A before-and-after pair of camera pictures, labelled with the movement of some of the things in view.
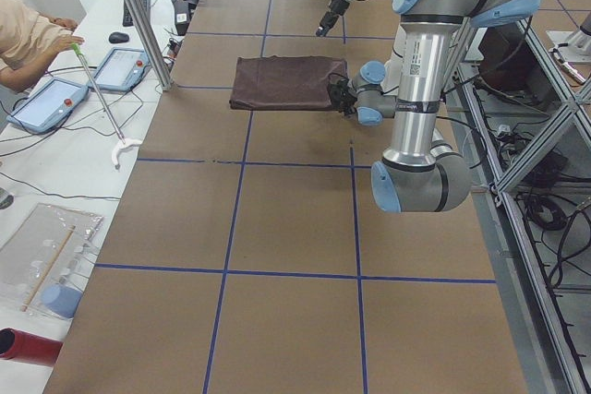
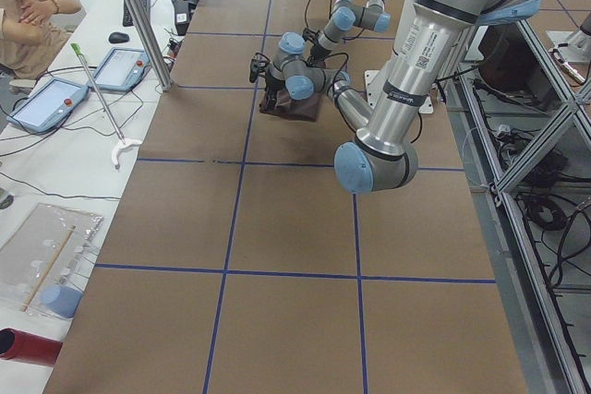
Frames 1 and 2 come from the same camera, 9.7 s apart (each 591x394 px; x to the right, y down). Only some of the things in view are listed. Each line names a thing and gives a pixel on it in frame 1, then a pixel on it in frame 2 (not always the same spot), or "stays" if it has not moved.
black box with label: x=182 y=16 stays
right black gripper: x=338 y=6 → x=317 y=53
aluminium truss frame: x=522 y=126 stays
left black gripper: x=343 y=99 → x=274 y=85
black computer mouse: x=118 y=37 stays
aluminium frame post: x=138 y=16 stays
